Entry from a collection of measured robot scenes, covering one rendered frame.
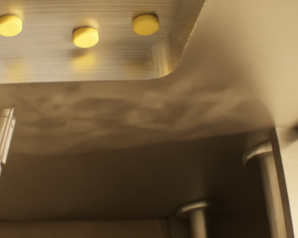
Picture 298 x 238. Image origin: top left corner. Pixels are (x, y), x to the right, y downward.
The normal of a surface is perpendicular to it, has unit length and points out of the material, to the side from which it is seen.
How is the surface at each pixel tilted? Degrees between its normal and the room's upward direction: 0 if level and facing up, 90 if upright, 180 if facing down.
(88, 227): 93
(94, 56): 90
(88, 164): 0
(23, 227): 92
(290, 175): 90
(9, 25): 0
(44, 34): 0
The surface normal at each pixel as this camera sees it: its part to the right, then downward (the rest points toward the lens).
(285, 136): 0.28, -0.42
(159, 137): 0.11, 0.91
